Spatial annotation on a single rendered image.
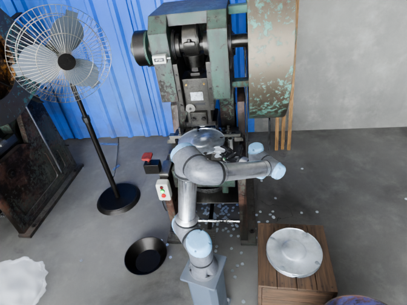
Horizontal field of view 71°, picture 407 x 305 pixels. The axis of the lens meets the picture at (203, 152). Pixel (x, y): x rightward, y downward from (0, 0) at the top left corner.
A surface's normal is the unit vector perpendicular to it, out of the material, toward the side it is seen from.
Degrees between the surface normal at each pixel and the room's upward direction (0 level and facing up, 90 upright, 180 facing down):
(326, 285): 0
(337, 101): 90
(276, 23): 68
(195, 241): 8
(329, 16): 90
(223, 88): 90
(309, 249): 0
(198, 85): 90
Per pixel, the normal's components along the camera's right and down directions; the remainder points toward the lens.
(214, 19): -0.15, -0.14
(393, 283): -0.11, -0.80
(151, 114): -0.11, 0.61
